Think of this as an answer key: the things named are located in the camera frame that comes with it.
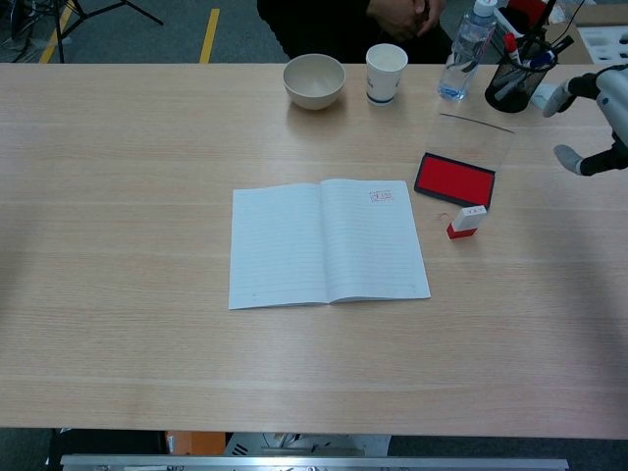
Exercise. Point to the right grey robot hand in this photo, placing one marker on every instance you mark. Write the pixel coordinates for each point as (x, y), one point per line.
(613, 93)

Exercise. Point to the red and white stamp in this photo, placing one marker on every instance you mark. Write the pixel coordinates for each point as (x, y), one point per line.
(463, 225)

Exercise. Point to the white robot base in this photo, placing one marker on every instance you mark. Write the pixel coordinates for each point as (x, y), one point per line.
(304, 444)

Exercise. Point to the open lined notebook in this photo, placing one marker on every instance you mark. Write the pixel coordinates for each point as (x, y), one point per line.
(279, 245)

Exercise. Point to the white foam tray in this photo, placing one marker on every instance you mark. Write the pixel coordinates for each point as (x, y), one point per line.
(606, 44)

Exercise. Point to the cardboard box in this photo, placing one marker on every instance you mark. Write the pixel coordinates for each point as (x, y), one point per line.
(569, 49)

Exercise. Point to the blue pen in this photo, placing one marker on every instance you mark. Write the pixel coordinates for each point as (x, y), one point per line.
(542, 59)

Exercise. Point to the black mesh pen holder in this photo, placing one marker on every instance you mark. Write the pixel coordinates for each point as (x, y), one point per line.
(512, 88)

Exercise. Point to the red capped marker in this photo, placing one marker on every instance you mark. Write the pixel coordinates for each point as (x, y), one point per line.
(511, 44)

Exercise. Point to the red box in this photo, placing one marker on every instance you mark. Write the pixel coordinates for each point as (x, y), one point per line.
(527, 10)

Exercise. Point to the clear plastic water bottle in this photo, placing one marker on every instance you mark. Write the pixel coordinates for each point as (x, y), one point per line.
(466, 54)

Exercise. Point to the red ink pad clear lid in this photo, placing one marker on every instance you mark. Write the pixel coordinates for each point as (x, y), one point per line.
(454, 179)

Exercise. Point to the white paper cup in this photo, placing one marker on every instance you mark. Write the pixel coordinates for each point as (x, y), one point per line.
(385, 73)

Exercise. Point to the person in black clothes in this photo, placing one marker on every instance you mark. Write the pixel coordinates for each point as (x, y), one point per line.
(333, 29)

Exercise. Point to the beige bowl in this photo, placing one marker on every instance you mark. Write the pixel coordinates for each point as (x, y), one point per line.
(314, 83)

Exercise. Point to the orange box under table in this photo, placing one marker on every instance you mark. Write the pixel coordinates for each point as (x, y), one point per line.
(196, 443)

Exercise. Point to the black tripod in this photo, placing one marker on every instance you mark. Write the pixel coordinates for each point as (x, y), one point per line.
(59, 19)

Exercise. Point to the aluminium rail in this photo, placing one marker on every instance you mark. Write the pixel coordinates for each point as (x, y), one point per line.
(314, 463)

